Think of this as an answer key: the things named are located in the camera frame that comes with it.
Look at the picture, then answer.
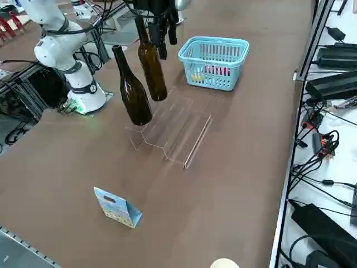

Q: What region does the white paper cup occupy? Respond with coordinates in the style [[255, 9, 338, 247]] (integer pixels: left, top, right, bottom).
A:
[[210, 258, 238, 268]]

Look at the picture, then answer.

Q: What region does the dark sloped-shoulder wine bottle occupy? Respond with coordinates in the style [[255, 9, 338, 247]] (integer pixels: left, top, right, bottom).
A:
[[111, 44, 153, 126]]

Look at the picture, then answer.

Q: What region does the black power strip with plugs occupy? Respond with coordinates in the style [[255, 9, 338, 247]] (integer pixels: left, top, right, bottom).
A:
[[311, 131, 340, 159]]

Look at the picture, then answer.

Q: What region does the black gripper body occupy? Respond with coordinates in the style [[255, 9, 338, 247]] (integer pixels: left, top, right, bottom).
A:
[[146, 0, 179, 28]]

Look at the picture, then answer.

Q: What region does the grey metal rail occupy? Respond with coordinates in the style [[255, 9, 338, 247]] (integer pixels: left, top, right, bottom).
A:
[[0, 224, 61, 268]]

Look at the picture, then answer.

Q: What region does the red clamp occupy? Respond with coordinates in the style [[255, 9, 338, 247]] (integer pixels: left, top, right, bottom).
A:
[[9, 11, 26, 36], [0, 15, 15, 42]]

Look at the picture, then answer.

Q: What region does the aluminium frame post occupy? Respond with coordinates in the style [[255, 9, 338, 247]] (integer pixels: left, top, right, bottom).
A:
[[294, 0, 335, 82]]

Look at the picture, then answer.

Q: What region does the light blue plastic basket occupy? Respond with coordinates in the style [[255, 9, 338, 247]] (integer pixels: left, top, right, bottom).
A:
[[177, 35, 250, 92]]

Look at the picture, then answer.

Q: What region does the clear acrylic stepped shelf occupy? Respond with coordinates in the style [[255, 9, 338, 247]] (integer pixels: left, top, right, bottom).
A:
[[124, 86, 213, 170]]

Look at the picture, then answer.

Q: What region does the brown high-shouldered wine bottle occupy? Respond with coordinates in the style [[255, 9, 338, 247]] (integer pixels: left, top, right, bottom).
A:
[[134, 16, 168, 102]]

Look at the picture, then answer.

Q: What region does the red cola bottle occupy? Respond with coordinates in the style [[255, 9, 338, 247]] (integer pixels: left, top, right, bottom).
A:
[[205, 64, 231, 78]]

